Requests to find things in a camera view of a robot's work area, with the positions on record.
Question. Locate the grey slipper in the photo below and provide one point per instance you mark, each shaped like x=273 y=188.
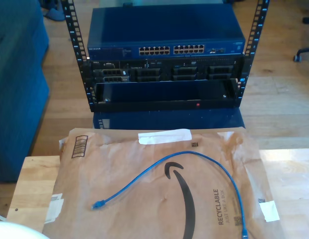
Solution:
x=54 y=15

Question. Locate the brown paper mailer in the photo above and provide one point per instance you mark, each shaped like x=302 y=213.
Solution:
x=119 y=186

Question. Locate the blue network switch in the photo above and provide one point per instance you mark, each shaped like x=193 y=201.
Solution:
x=164 y=30

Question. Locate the black office chair base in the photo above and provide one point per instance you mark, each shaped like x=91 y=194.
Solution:
x=304 y=51

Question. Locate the blue sofa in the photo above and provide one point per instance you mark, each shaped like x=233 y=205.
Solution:
x=17 y=99

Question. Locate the dark blue base box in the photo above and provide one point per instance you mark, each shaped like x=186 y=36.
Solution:
x=169 y=119

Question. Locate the black server rack frame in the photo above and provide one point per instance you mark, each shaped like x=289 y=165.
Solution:
x=74 y=37

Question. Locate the black empty rack tray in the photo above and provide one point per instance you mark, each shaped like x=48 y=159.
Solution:
x=169 y=104

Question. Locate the black rack server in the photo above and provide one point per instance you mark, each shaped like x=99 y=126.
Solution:
x=149 y=72

